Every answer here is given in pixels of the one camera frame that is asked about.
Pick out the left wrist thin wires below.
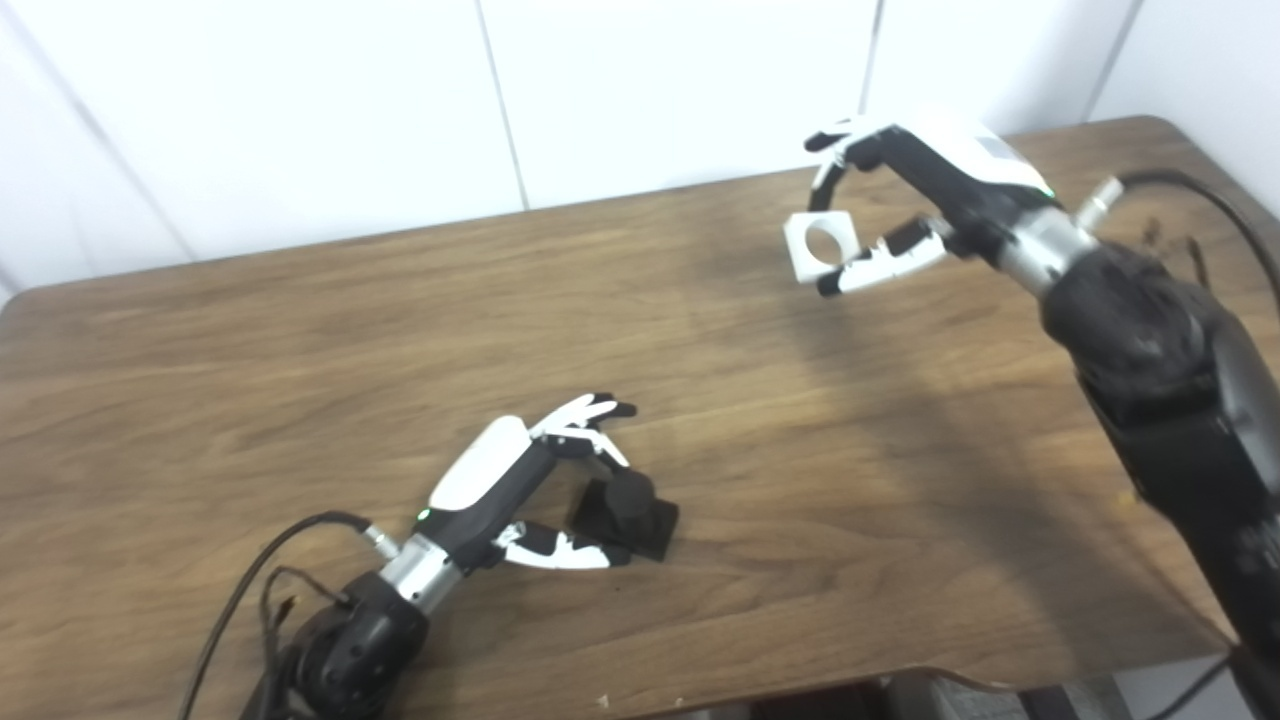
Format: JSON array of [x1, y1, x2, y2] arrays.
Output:
[[258, 566, 351, 691]]

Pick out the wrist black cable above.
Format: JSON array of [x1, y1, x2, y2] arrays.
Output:
[[1075, 170, 1280, 301], [178, 511, 401, 720]]

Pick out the right wrist thin wires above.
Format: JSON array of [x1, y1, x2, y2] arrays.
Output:
[[1140, 215, 1216, 291]]

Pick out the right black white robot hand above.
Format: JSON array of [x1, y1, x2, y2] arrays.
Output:
[[805, 112, 1059, 298]]

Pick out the black peg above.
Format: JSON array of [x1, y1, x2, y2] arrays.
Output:
[[566, 468, 681, 562]]

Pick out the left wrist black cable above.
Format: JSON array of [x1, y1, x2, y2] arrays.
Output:
[[178, 511, 401, 720]]

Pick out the wrist thin wires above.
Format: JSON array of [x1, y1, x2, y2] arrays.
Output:
[[258, 566, 351, 691], [1140, 215, 1216, 291]]

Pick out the thin black hanging cable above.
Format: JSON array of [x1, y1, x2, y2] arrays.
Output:
[[1150, 655, 1241, 720]]

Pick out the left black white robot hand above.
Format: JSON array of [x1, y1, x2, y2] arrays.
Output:
[[415, 393, 638, 573]]

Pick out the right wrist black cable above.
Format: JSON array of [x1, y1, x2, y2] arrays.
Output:
[[1075, 170, 1280, 301]]

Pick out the white square piece with hole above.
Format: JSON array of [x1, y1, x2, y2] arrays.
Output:
[[783, 210, 863, 284]]

